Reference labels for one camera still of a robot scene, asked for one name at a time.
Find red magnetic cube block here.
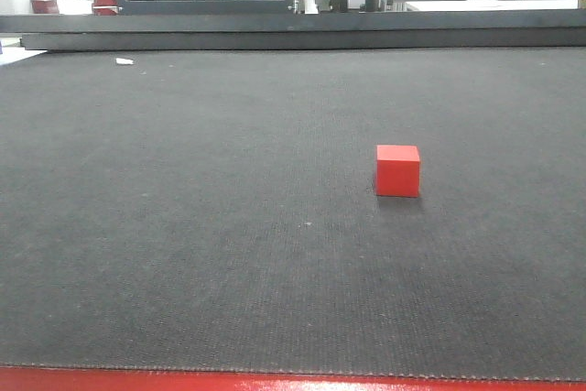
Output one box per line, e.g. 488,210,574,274
374,145,421,198

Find dark grey table mat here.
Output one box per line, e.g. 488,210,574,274
1,48,585,381

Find white background table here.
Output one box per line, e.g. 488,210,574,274
378,0,579,12

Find red bag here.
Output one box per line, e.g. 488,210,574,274
92,0,117,16

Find red metal table frame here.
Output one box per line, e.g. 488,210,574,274
1,366,585,390

